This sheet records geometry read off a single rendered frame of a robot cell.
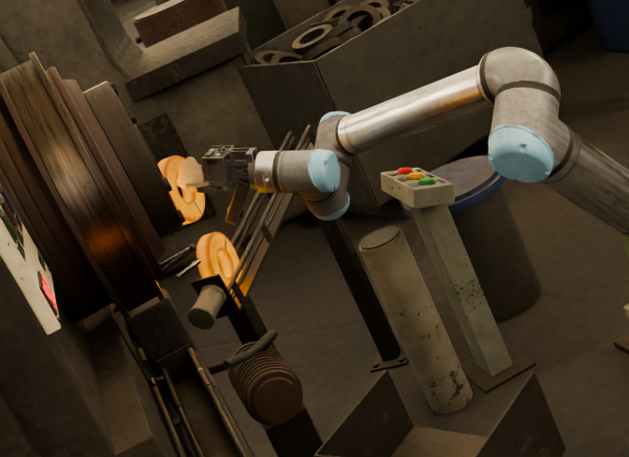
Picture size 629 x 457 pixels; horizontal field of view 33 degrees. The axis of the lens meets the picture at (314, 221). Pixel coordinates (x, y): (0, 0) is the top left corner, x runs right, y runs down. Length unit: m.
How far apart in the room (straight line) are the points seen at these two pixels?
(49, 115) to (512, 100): 0.81
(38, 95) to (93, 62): 2.83
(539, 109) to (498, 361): 1.14
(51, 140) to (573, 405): 1.56
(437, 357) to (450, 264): 0.24
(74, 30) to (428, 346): 2.32
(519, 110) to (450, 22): 2.36
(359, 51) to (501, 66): 2.05
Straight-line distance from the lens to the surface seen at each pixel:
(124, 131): 1.69
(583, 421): 2.63
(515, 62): 1.96
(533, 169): 1.90
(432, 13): 4.18
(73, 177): 1.60
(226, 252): 2.42
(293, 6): 6.37
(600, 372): 2.78
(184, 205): 2.32
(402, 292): 2.66
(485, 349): 2.87
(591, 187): 2.01
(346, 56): 3.95
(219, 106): 4.48
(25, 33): 4.51
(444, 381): 2.79
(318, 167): 2.18
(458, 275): 2.76
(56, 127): 1.62
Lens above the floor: 1.49
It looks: 19 degrees down
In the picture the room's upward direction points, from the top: 25 degrees counter-clockwise
